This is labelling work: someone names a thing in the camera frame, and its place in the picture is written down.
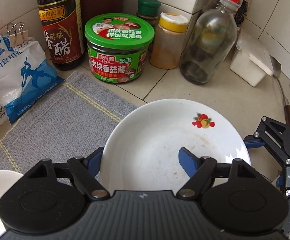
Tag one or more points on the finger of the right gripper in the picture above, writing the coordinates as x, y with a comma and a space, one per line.
252, 142
281, 180

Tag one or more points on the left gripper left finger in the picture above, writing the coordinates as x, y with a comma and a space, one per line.
84, 171

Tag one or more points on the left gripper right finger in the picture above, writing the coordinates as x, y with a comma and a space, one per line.
201, 174

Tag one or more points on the small white fruit plate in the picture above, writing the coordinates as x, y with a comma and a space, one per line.
141, 154

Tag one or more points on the grey blue kitchen towel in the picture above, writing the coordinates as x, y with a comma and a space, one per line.
74, 119

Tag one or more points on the white plastic container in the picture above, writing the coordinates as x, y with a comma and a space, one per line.
251, 60

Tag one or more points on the metal spatula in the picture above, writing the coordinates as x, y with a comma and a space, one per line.
276, 74

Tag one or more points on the clear glass bottle red cap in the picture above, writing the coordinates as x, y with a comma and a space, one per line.
212, 38

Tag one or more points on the white blue salt bag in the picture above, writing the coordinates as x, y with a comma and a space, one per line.
25, 77

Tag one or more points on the yellow lid spice jar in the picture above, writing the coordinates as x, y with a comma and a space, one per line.
168, 41

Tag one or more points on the green lid sauce jar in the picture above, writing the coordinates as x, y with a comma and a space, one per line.
118, 45

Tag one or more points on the metal binder clips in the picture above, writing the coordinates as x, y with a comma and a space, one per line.
16, 34

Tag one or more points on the green lid small jar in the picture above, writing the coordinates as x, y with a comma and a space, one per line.
148, 11

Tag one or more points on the dark vinegar bottle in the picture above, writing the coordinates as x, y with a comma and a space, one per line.
63, 32

